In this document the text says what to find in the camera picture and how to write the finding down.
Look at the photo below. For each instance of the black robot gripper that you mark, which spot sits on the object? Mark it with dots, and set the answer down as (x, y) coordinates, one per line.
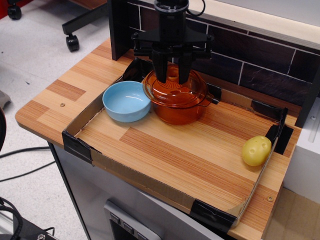
(172, 39)

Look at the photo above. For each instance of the orange transparent pot lid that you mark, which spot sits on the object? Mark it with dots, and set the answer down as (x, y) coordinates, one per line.
(172, 80)

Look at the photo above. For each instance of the orange transparent pot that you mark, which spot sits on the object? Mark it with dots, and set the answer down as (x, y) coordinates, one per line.
(178, 110)

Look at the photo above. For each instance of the light blue bowl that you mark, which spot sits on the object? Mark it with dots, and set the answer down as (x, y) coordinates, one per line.
(126, 101)

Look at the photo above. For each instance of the black office chair base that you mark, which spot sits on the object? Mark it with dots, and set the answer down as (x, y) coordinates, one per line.
(95, 9)

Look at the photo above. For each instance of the yellow plastic potato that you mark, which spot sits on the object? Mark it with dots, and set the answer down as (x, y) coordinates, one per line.
(256, 150)

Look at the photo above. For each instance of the cardboard fence with black tape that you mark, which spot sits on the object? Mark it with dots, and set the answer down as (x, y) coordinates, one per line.
(197, 167)

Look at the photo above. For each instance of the black chair caster wheel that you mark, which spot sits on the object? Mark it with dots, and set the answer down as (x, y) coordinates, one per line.
(14, 12)

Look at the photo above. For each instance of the grey toy oven front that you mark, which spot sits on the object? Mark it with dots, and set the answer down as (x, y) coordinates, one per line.
(125, 227)

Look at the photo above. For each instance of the black equipment bottom left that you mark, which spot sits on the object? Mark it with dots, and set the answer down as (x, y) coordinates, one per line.
(14, 227)

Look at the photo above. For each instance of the dark post on counter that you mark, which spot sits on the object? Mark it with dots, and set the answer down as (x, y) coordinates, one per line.
(123, 15)

